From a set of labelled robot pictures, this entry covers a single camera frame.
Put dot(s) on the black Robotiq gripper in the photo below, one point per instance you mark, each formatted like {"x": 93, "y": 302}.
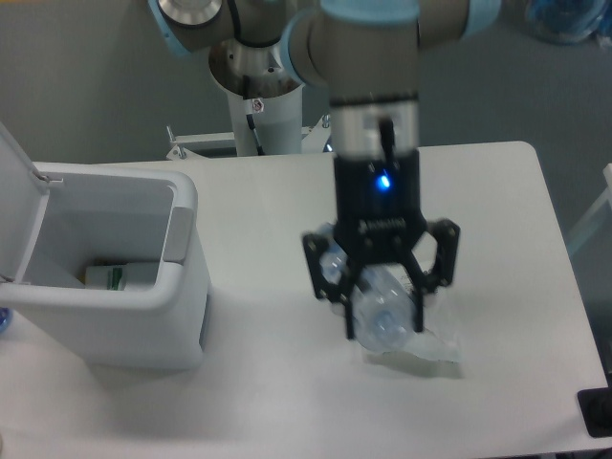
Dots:
{"x": 379, "y": 221}

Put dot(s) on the clear plastic water bottle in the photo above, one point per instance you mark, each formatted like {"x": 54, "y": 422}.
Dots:
{"x": 382, "y": 312}

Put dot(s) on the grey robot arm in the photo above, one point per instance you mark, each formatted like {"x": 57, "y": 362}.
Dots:
{"x": 366, "y": 54}

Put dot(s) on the white trash can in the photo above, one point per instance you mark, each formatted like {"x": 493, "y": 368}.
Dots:
{"x": 108, "y": 262}

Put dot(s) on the white trash can lid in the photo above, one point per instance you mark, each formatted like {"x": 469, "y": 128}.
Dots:
{"x": 24, "y": 199}

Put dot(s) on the white green box in bin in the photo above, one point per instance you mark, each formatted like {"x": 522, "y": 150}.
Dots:
{"x": 129, "y": 277}

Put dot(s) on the black device at table edge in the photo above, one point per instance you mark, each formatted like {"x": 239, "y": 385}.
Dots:
{"x": 595, "y": 406}

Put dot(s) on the blue plastic bag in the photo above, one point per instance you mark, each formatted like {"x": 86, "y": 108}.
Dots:
{"x": 570, "y": 22}

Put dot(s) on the blue bottle cap left edge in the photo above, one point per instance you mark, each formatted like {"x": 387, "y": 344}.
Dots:
{"x": 5, "y": 319}

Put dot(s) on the white metal base bracket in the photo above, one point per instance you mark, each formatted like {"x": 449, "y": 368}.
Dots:
{"x": 315, "y": 139}

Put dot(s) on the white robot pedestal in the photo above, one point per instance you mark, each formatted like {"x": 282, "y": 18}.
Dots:
{"x": 265, "y": 103}

